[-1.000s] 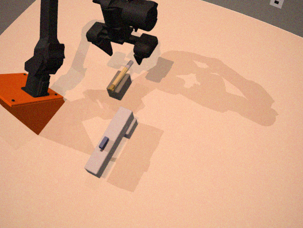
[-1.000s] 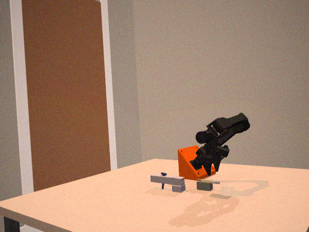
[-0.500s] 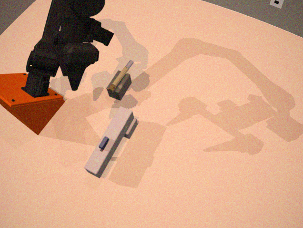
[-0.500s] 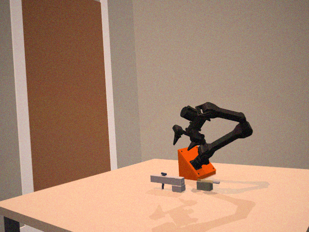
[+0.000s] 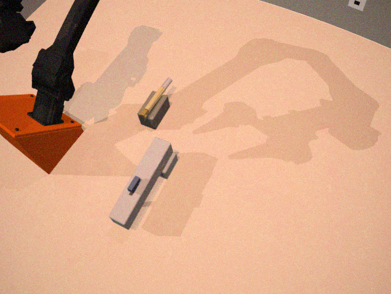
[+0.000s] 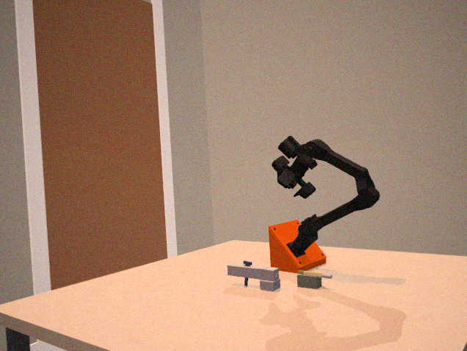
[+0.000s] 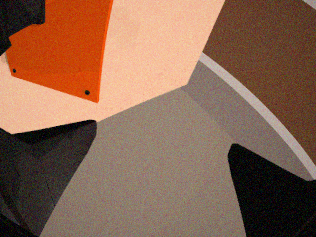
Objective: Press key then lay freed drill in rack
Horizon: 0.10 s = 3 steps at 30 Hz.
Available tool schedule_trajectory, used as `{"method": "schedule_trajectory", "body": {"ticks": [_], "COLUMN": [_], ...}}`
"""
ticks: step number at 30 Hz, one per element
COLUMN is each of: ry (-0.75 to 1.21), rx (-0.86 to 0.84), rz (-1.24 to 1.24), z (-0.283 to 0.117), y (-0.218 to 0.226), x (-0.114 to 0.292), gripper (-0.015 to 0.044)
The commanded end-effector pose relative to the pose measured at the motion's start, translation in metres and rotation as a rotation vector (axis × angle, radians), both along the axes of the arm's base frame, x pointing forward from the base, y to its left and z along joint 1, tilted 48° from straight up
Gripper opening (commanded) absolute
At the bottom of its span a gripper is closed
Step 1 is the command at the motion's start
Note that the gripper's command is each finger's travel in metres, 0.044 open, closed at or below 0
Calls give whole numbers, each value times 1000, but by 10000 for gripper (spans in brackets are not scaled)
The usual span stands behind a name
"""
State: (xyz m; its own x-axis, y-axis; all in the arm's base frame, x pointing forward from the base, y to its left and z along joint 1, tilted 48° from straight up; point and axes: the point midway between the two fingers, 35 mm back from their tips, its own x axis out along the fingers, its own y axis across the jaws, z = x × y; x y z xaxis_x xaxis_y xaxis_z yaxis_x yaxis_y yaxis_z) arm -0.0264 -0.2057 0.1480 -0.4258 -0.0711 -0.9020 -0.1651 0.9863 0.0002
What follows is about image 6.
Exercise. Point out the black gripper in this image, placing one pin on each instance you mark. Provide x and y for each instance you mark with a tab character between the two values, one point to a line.
306	188

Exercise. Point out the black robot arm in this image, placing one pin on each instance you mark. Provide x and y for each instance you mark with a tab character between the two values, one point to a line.
368	195

